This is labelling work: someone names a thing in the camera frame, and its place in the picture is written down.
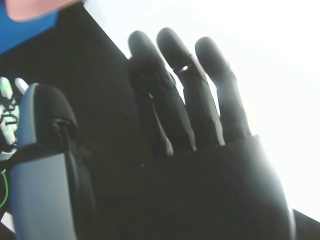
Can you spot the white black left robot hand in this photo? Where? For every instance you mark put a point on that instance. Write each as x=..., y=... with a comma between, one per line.
x=212, y=190

